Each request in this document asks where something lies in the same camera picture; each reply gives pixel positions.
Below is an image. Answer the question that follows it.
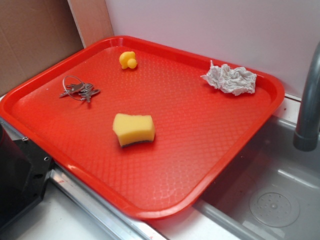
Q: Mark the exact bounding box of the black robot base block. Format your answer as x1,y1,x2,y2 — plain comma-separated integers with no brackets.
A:
0,126,53,230

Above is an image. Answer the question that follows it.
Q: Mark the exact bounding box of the yellow rubber duck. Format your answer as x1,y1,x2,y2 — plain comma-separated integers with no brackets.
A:
119,51,138,70

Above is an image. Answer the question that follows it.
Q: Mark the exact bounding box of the red plastic tray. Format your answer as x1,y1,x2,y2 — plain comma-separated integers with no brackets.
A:
0,36,285,220

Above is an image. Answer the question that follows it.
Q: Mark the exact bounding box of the yellow kitchen sponge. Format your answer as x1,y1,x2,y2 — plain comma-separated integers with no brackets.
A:
112,113,156,147

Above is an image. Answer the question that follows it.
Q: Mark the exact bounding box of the crumpled white paper towel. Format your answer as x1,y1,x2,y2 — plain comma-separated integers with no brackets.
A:
200,60,257,96

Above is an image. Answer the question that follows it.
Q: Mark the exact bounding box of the bunch of silver keys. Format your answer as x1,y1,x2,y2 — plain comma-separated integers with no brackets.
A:
59,75,101,103

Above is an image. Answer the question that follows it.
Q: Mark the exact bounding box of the grey toy sink basin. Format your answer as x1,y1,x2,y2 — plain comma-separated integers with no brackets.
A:
154,116,320,240

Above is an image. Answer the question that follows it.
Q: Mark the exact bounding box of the round sink drain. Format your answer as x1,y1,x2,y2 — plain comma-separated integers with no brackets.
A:
249,186,300,228

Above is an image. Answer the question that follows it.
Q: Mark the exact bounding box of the grey faucet spout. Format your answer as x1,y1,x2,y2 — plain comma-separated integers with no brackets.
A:
293,45,320,152

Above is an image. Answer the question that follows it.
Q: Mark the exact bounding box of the brown cardboard panel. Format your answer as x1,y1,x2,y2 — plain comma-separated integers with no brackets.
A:
0,0,114,96

